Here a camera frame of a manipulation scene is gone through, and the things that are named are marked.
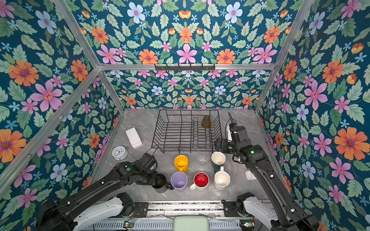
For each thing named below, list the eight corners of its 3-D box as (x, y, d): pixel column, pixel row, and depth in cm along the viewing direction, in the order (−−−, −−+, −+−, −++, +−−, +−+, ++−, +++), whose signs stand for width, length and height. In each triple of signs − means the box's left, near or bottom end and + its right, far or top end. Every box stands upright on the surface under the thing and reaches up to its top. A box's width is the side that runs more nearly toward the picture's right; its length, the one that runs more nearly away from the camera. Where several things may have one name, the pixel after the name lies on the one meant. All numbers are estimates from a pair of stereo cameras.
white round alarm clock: (111, 160, 93) (109, 158, 90) (116, 148, 98) (114, 146, 95) (125, 160, 93) (123, 158, 90) (129, 148, 98) (127, 146, 95)
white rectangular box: (133, 149, 98) (131, 146, 95) (127, 133, 106) (125, 130, 103) (143, 145, 100) (141, 141, 97) (135, 129, 109) (134, 126, 105)
